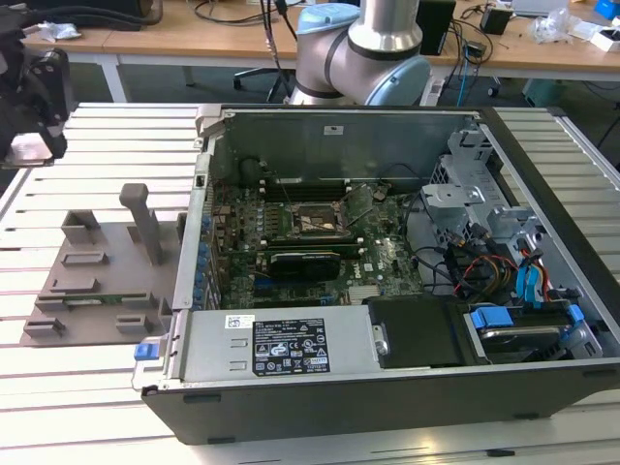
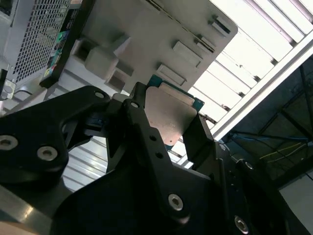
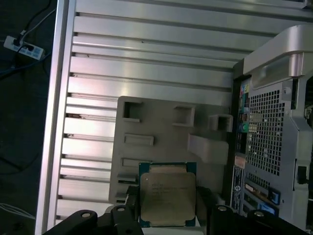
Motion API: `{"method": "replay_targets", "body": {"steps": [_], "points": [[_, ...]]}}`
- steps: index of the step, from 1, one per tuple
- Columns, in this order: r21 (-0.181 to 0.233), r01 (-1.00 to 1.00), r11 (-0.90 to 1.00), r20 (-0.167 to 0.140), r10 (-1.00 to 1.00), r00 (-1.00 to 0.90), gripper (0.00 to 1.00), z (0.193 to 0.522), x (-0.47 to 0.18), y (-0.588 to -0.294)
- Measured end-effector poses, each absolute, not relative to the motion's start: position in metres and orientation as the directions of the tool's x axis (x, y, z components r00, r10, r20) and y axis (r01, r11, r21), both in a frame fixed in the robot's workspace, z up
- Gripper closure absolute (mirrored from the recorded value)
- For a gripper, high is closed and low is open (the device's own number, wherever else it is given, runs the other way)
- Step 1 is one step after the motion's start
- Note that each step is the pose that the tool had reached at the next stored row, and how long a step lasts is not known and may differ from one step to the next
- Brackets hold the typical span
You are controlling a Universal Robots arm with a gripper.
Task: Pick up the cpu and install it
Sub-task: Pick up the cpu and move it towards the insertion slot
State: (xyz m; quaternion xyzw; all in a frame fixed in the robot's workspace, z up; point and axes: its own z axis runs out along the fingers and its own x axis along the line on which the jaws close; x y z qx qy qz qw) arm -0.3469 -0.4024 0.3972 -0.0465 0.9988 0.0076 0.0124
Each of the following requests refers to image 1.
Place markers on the teal box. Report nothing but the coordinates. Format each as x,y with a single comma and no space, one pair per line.
537,92

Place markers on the wide black box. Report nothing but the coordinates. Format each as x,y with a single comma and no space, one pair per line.
97,7

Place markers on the grey parts rack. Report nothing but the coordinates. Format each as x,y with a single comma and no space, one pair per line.
121,286

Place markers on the grey power supply unit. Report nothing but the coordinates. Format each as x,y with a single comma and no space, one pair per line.
213,349

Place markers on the crumpled white paper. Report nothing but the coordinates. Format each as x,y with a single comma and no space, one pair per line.
63,33

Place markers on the green motherboard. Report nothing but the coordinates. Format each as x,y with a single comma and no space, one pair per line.
382,252

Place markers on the black plastic shroud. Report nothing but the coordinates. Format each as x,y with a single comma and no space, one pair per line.
416,334

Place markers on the green RAM stick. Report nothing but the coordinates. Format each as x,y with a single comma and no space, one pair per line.
92,301

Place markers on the thin metal locking lever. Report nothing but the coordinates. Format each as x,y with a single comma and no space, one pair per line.
285,190

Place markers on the coin cell battery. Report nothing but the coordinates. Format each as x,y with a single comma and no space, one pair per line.
380,195

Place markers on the black open PC case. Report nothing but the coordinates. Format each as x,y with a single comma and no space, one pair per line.
339,412

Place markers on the black office chair base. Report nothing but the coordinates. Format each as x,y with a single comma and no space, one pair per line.
261,72

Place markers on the flat grey device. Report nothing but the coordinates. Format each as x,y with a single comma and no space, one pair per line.
537,6

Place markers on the wooden desk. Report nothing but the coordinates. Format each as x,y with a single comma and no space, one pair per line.
160,41

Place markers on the blue expansion slot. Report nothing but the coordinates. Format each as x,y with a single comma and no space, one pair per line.
264,285

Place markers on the black graphics card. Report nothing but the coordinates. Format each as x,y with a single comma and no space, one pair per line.
305,266

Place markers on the silver chipset heatsink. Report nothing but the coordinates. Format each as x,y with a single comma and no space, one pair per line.
363,294

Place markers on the clear plastic bags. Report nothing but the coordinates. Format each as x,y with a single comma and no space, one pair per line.
557,24

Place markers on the CPU socket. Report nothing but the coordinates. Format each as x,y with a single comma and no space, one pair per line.
315,220

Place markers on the black RAM slot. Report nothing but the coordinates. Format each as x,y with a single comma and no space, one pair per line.
310,239
349,251
310,184
310,195

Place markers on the tall black box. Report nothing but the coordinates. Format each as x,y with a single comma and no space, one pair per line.
436,24

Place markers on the white power strip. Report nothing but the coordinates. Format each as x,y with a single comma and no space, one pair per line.
436,94

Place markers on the silver metal drive cage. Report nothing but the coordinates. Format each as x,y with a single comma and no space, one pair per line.
450,198

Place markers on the small black box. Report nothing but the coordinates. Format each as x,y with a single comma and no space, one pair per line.
495,20

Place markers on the hard disk in blue carrier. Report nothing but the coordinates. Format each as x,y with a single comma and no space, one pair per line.
491,319

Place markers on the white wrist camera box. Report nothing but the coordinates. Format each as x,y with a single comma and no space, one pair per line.
53,82

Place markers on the blue box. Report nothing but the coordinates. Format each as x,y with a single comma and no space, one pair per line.
605,9

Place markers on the blue case latch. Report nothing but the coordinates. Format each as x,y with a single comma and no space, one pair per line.
147,351

